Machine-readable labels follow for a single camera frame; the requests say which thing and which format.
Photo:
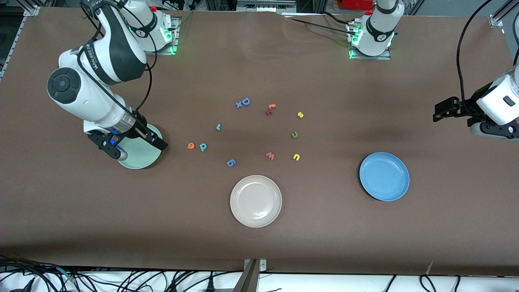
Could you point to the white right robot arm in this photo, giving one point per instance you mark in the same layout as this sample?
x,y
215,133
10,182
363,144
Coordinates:
x,y
87,101

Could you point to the pale green plate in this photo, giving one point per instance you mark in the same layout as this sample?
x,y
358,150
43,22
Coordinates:
x,y
140,157

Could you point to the pink foam letter w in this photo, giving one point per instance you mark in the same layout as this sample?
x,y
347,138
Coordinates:
x,y
270,156

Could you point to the blue plate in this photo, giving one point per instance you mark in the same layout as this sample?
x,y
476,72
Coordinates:
x,y
384,176

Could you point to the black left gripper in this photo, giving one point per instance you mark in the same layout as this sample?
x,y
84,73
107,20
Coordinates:
x,y
463,108

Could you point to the metal table post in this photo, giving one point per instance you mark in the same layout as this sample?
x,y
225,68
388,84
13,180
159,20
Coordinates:
x,y
249,280

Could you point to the beige plate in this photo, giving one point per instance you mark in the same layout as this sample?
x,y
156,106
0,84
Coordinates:
x,y
256,201

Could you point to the black power plug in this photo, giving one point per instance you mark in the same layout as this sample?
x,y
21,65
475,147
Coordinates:
x,y
29,286
210,286

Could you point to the red box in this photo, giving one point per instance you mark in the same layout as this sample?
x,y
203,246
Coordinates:
x,y
357,4

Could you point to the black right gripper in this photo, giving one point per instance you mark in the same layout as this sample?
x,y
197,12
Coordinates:
x,y
141,125

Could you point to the brown table mat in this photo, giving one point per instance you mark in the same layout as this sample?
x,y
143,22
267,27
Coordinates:
x,y
365,243

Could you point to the blue foam letter D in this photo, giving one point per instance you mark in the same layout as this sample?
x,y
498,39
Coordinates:
x,y
244,101

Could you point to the aluminium frame rail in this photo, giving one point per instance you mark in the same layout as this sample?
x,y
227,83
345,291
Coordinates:
x,y
500,16

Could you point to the teal foam letter p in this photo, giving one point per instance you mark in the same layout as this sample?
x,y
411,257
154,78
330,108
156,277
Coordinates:
x,y
202,147

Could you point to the aluminium cross rail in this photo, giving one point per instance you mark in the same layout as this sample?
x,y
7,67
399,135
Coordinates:
x,y
265,5

